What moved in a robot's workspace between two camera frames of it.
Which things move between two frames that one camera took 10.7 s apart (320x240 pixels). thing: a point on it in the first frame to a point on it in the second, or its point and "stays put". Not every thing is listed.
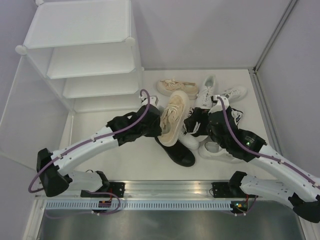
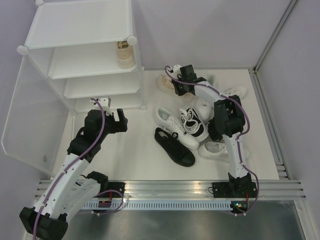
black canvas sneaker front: x=180 y=153 stays put
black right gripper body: x=197 y=122 to x=179 y=87
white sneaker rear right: x=235 y=93 stays put
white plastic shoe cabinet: x=85 y=49 stays put
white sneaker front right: x=215 y=151 stays put
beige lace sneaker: x=173 y=118 to x=125 y=55
